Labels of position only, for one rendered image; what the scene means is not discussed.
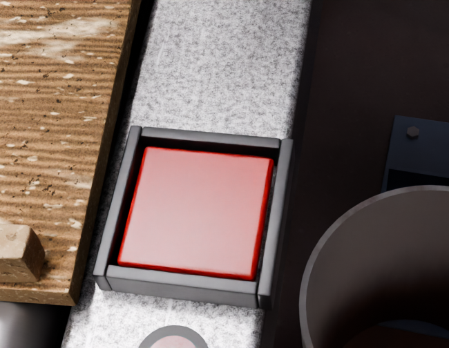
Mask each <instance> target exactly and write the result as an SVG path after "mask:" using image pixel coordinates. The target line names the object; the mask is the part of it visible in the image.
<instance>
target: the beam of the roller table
mask: <svg viewBox="0 0 449 348"><path fill-rule="evenodd" d="M322 7H323V0H154V2H153V6H152V9H151V14H150V17H149V22H148V24H147V27H146V32H145V35H144V40H143V42H142V47H141V51H140V55H139V58H138V61H137V65H136V69H135V73H134V76H133V80H132V84H131V88H130V91H129V94H128V99H127V102H126V106H125V109H124V114H123V117H122V122H121V124H120V129H119V132H118V135H117V140H116V143H115V148H114V150H113V155H112V158H111V162H110V166H109V168H108V173H107V176H106V181H105V184H104V188H103V191H102V196H101V199H100V202H99V206H98V210H97V215H96V218H95V225H94V229H93V234H92V238H91V242H90V248H89V252H88V258H87V262H86V268H85V272H84V277H83V281H82V287H81V291H80V295H79V301H78V303H77V305H75V306H72V307H71V310H70V314H69V317H68V322H67V325H66V329H65V332H64V337H63V340H62V343H61V347H60V348H138V347H139V345H140V343H141V342H142V341H143V339H145V338H146V337H147V336H148V335H149V334H150V333H151V332H152V331H155V330H156V329H159V328H160V327H164V326H168V325H182V326H185V327H188V328H191V329H193V330H194V331H196V332H198V333H199V334H200V335H201V336H202V337H203V338H204V340H205V342H206V343H207V345H208V347H209V348H274V338H275V333H276V324H277V319H278V310H279V304H280V295H281V290H282V285H283V276H284V270H285V261H286V257H287V247H288V242H289V233H290V228H291V223H292V213H293V208H294V199H295V194H296V185H297V179H298V170H299V165H300V156H301V151H302V146H303V137H304V132H305V122H306V117H307V108H308V103H309V94H310V88H311V83H312V74H313V69H314V60H315V54H316V46H317V41H318V31H319V26H320V21H321V12H322ZM132 125H135V126H142V128H143V127H144V126H150V127H158V128H174V129H182V130H190V131H205V132H213V133H228V134H237V135H252V136H260V137H275V138H280V140H282V139H293V140H294V147H295V163H294V172H293V178H292V186H291V191H290V196H289V205H288V210H287V219H286V225H285V233H284V238H283V247H282V252H281V257H280V266H279V272H278V280H277V285H276V295H275V299H274V308H273V309H272V310H271V311H269V310H263V309H260V307H259V308H257V309H252V308H246V307H235V306H229V305H223V304H212V303H206V302H195V301H189V300H178V299H172V298H161V297H155V296H144V295H138V294H132V293H121V292H115V291H113V290H112V291H105V290H101V289H99V287H98V285H97V283H96V281H95V279H94V278H93V276H92V272H93V267H94V263H95V259H96V256H97V251H98V248H99V243H100V240H101V237H102V233H103V230H104V225H105V221H106V217H107V214H108V209H109V206H110V203H111V198H112V195H113V191H114V188H115V183H116V179H117V175H118V172H119V169H120V164H121V161H122V156H123V153H124V149H125V146H126V141H127V137H128V133H129V130H130V127H131V126H132Z"/></svg>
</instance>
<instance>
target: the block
mask: <svg viewBox="0 0 449 348"><path fill-rule="evenodd" d="M44 258H45V251H44V248H43V247H42V245H41V242H40V240H39V238H38V237H37V234H36V233H35V232H34V230H33V229H32V227H30V226H28V225H21V224H0V282H38V280H39V278H40V275H41V270H42V266H43V263H44Z"/></svg>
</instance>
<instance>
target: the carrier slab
mask: <svg viewBox="0 0 449 348"><path fill-rule="evenodd" d="M140 4H141V0H0V224H21V225H28V226H30V227H32V229H33V230H34V232H35V233H36V234H37V237H38V238H39V240H40V242H41V245H42V247H43V248H44V251H45V258H44V263H43V266H42V270H41V275H40V278H39V280H38V282H0V301H8V302H27V303H37V304H47V305H66V306H75V305H77V303H78V301H79V295H80V291H81V287H82V281H83V277H84V272H85V268H86V262H87V258H88V252H89V248H90V242H91V238H92V234H93V229H94V225H95V218H96V215H97V209H98V205H99V199H100V195H101V192H102V186H103V182H104V176H105V172H106V166H107V162H108V156H109V153H110V149H111V142H112V139H113V133H114V129H115V123H116V119H117V113H118V110H119V106H120V99H121V96H122V90H123V86H124V80H125V76H126V70H127V67H128V61H129V57H130V53H131V47H132V43H133V38H134V34H135V27H136V23H137V18H138V14H139V10H140Z"/></svg>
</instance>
